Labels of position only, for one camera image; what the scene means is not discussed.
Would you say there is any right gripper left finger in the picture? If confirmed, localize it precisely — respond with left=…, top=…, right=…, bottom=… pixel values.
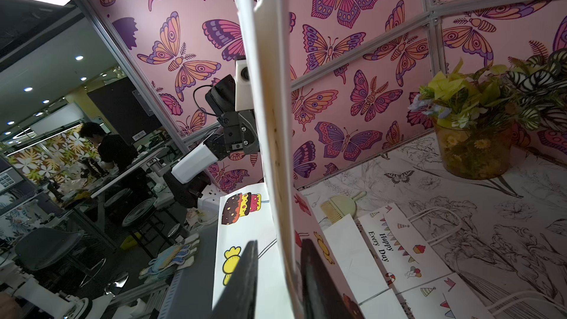
left=209, top=240, right=258, bottom=319

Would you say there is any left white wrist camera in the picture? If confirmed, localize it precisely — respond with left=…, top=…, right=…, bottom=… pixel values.
left=234, top=59, right=253, bottom=112

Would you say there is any potted green leafy plant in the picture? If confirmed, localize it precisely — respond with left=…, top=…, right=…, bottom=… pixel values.
left=409, top=47, right=566, bottom=180

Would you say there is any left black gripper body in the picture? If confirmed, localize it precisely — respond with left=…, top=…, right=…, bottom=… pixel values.
left=219, top=109, right=260, bottom=154

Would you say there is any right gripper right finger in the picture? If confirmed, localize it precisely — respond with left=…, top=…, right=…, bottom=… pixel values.
left=301, top=239, right=364, bottom=319

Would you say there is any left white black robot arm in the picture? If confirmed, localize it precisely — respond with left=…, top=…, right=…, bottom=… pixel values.
left=164, top=73, right=260, bottom=208

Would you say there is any grey office chair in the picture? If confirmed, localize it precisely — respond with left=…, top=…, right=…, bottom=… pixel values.
left=14, top=227, right=106, bottom=288

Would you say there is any white paper gift bag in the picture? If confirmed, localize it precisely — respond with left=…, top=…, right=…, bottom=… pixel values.
left=324, top=203, right=463, bottom=304

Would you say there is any seated person dark shirt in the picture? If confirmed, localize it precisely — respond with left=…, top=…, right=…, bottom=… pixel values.
left=79, top=122, right=138, bottom=173

